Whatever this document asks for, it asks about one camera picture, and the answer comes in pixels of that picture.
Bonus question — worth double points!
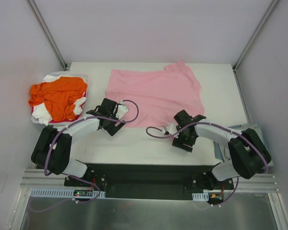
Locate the pink t shirt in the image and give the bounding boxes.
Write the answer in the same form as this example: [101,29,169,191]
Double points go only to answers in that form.
[106,61,204,128]

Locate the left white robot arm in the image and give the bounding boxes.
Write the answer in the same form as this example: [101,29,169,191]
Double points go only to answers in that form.
[31,98,129,186]

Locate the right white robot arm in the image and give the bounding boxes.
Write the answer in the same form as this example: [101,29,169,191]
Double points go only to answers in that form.
[167,110,271,189]

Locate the blue folded t shirt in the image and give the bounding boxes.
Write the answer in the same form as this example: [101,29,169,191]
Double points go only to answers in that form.
[213,122,269,161]

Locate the white plastic bin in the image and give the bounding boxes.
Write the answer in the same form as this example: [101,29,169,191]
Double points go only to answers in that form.
[30,70,90,127]

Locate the orange t shirt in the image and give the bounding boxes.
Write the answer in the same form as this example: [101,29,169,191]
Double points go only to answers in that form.
[28,76,88,122]

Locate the white t shirt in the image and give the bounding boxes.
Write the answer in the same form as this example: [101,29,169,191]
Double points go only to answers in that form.
[31,71,89,125]

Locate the grey folded t shirt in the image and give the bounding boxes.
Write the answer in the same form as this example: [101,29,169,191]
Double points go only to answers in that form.
[215,142,274,167]

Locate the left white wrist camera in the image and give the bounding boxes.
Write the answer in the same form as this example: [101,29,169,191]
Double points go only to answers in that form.
[116,100,129,120]

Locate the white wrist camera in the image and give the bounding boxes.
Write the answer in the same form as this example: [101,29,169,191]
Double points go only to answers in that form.
[163,123,177,136]
[116,100,129,120]

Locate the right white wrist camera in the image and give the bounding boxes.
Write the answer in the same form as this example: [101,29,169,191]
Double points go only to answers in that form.
[163,123,177,136]

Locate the right slotted cable duct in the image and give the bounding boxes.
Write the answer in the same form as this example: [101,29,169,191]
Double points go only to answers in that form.
[192,192,209,202]

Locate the slotted cable duct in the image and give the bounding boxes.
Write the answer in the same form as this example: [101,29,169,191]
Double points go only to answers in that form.
[31,188,106,199]
[192,192,209,202]

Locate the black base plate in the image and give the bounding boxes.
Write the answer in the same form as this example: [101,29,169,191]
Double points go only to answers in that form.
[64,163,234,200]

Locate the aluminium extrusion rail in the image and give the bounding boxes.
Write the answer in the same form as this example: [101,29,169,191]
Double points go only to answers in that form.
[20,143,279,192]

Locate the left slotted cable duct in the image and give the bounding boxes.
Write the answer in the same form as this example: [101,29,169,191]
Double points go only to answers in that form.
[31,188,106,199]

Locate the left aluminium corner post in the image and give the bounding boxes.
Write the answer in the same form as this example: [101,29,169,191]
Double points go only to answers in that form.
[26,0,68,70]

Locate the aluminium corner post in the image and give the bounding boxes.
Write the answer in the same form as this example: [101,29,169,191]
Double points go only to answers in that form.
[26,0,68,70]
[233,0,280,73]

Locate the right aluminium corner post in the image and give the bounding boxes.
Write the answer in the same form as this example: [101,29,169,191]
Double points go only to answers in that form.
[233,0,280,73]

